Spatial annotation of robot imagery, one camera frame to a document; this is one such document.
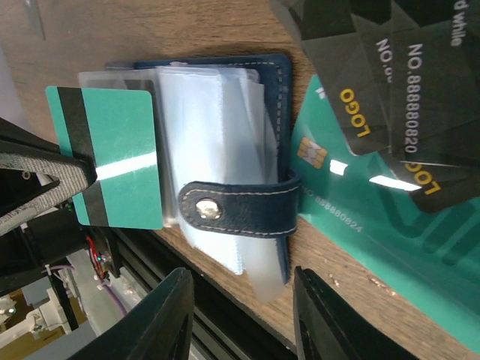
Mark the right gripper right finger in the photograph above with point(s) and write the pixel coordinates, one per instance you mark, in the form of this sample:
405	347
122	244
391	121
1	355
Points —
327	327

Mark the blue leather card holder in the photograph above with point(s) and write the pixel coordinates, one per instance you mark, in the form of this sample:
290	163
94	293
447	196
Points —
223	126

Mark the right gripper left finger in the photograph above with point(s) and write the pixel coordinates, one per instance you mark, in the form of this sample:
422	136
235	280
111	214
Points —
159	327

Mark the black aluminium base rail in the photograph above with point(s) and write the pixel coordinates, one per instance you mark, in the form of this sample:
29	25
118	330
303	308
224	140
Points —
222	327

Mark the teal card bottom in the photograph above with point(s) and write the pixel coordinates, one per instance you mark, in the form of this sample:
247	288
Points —
115	129

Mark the teal chip card large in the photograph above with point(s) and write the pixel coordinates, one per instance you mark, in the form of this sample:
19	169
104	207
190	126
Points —
405	223

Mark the black VIP card centre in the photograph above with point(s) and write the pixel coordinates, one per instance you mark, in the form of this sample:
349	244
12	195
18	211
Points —
402	78

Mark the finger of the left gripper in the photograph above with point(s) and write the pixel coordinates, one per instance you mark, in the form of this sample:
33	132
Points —
35	176

